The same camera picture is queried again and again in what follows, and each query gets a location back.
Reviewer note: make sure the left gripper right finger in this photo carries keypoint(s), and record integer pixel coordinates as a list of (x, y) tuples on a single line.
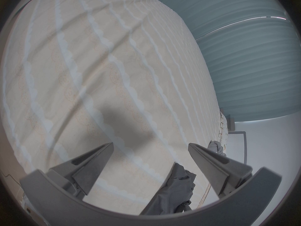
[(218, 171)]

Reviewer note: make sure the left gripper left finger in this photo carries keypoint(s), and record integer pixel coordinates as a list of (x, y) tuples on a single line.
[(89, 171)]

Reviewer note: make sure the pile of clothes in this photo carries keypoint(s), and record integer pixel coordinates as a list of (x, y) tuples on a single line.
[(216, 147)]

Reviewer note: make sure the bed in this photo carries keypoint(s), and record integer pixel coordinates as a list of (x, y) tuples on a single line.
[(94, 79)]

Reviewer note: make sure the blue-green curtain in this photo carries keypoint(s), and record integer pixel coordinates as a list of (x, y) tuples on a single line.
[(254, 74), (223, 6)]

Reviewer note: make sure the grey bedside table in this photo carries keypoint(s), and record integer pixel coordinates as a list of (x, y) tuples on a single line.
[(231, 123)]

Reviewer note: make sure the white printed pillow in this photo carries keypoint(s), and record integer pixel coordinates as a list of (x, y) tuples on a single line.
[(224, 128)]

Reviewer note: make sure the black T-shirt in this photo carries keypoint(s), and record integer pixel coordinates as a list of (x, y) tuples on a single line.
[(174, 192)]

